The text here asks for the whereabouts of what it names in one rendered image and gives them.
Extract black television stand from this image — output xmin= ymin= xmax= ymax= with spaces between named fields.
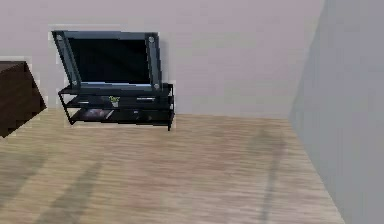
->
xmin=57 ymin=83 xmax=176 ymax=132

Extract black television set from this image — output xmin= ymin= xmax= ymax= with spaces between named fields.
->
xmin=51 ymin=30 xmax=164 ymax=91

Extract dark brown chest of drawers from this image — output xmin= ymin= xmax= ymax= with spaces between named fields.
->
xmin=0 ymin=60 xmax=48 ymax=139

